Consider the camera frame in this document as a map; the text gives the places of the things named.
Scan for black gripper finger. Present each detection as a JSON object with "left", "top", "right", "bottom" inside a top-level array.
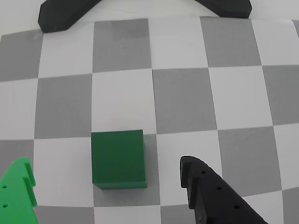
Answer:
[{"left": 179, "top": 155, "right": 269, "bottom": 224}]

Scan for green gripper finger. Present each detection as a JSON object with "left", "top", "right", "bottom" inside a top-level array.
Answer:
[{"left": 0, "top": 157, "right": 39, "bottom": 224}]

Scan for dark green cube dice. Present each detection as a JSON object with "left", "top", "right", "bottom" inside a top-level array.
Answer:
[{"left": 91, "top": 129, "right": 148, "bottom": 190}]

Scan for grey white checkerboard mat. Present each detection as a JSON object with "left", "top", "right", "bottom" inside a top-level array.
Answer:
[{"left": 0, "top": 16, "right": 299, "bottom": 224}]

